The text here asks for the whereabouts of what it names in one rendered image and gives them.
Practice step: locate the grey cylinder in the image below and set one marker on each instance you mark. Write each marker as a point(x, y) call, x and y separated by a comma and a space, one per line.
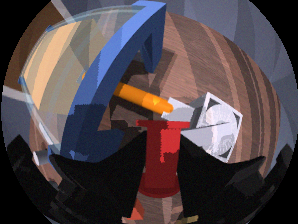
point(41, 157)

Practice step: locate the grey box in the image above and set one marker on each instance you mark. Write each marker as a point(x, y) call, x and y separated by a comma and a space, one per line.
point(53, 184)

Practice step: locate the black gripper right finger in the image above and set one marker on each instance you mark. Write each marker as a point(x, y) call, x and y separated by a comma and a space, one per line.
point(203, 178)

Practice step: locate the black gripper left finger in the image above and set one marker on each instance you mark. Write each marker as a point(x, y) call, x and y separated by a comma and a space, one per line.
point(117, 177)

